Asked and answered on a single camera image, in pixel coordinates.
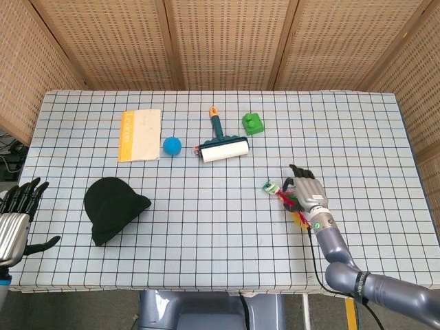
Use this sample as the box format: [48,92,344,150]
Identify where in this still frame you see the black knit hat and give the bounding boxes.
[84,177,153,247]

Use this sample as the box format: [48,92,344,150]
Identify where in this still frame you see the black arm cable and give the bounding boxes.
[307,228,386,330]

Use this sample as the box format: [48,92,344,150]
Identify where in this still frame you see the colourful small toy bundle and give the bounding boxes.
[263,180,309,230]

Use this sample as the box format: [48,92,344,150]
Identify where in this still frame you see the white table leg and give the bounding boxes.
[301,293,311,330]

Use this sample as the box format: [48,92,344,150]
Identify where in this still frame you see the teal lint roller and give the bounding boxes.
[190,106,250,164]

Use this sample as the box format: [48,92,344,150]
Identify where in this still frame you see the checkered tablecloth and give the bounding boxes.
[8,89,431,294]

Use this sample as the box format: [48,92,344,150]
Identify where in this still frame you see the green toy building block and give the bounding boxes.
[241,112,267,136]

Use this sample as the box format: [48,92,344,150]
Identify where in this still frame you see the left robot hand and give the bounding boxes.
[0,177,62,267]

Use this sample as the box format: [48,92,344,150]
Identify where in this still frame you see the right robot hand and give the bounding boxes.
[282,164,329,215]

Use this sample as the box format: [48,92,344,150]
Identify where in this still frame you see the orange and cream booklet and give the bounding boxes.
[118,109,162,164]

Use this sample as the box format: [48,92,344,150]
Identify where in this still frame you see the blue ball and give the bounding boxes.
[162,136,183,157]

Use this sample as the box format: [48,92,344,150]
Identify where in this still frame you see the woven bamboo folding screen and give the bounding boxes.
[0,0,440,262]

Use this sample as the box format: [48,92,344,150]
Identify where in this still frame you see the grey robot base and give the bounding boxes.
[137,290,287,330]

